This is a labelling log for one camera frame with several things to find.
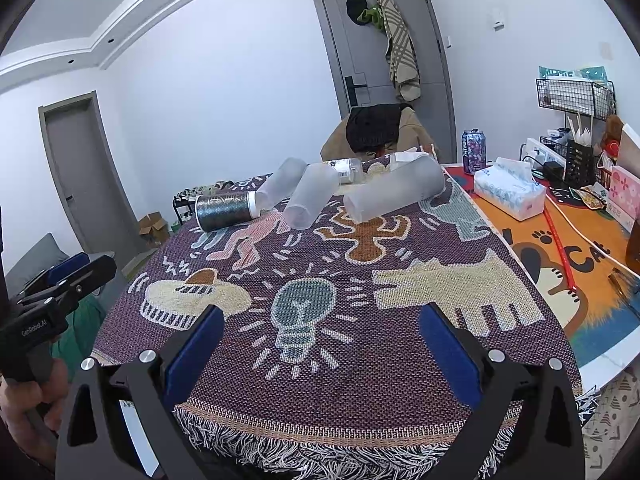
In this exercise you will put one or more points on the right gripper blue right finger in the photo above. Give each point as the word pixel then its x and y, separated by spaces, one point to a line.
pixel 455 352

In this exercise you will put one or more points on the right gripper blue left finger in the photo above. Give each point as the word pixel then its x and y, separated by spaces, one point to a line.
pixel 186 354

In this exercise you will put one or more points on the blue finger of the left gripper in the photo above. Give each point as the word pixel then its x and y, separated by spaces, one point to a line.
pixel 97 273
pixel 55 274

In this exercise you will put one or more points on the dark patterned paper cup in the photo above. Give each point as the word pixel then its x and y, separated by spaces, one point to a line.
pixel 218 211

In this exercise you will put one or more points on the large frosted plastic cup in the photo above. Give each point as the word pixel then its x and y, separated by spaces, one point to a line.
pixel 408 184

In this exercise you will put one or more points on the frosted plastic cup far left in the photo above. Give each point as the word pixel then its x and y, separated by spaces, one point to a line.
pixel 281 184

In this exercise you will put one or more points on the frosted plastic cup middle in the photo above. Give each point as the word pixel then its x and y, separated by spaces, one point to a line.
pixel 319 183

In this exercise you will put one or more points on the person's left hand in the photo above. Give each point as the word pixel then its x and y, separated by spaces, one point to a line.
pixel 19 398

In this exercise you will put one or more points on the grey sofa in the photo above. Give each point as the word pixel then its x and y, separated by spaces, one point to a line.
pixel 42 256

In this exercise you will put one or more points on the green cloth on sofa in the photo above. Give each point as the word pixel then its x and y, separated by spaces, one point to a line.
pixel 84 323

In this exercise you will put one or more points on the cardboard box on floor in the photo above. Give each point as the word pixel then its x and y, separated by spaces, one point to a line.
pixel 153 229

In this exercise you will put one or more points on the grey side door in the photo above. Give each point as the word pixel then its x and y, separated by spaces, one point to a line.
pixel 86 179

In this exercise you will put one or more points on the purple patterned woven blanket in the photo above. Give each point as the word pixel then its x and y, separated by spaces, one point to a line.
pixel 322 371

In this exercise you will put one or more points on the white tissue box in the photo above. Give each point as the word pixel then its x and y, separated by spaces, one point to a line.
pixel 510 186

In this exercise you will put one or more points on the small clear jar silver label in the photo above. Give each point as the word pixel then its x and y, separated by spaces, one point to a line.
pixel 349 170

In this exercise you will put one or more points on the purple drink can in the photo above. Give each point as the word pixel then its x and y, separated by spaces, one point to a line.
pixel 474 158

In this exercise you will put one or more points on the white power strip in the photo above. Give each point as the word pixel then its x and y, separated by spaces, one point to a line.
pixel 533 149

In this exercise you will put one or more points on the pink floral box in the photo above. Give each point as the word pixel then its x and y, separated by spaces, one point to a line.
pixel 624 191

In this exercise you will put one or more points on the black utensil holder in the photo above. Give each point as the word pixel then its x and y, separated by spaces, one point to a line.
pixel 579 169

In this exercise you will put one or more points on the black garment on chair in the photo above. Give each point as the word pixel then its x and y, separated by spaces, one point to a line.
pixel 370 128

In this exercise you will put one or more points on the plaid scarf on door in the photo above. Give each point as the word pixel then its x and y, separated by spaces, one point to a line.
pixel 400 53

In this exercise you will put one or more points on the grey entrance door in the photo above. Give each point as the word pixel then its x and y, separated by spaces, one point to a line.
pixel 361 75

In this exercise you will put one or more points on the black hat on door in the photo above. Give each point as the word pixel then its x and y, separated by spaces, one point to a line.
pixel 357 11

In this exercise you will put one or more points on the black wire basket shelf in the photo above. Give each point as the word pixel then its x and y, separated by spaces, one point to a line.
pixel 593 98

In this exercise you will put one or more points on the white wall switch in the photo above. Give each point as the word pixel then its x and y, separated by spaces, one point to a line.
pixel 497 20

